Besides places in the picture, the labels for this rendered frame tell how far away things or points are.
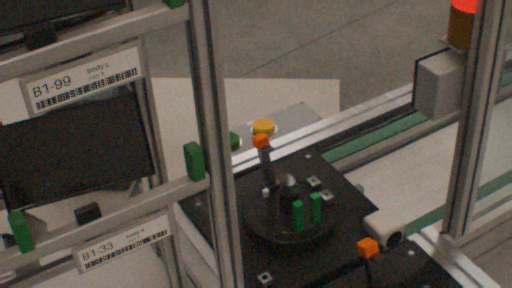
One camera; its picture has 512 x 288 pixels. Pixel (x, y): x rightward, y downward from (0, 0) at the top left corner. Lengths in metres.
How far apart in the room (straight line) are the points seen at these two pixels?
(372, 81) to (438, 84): 2.23
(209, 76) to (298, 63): 2.67
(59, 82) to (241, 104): 0.99
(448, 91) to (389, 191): 0.33
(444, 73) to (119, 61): 0.47
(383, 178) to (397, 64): 2.05
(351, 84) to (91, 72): 2.61
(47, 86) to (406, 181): 0.80
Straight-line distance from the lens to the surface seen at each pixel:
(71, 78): 0.48
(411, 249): 0.99
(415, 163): 1.21
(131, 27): 0.48
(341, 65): 3.18
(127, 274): 1.13
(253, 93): 1.48
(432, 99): 0.87
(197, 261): 0.99
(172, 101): 1.48
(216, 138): 0.56
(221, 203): 0.60
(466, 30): 0.84
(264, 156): 1.02
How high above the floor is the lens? 1.69
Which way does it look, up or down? 38 degrees down
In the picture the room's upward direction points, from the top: 4 degrees counter-clockwise
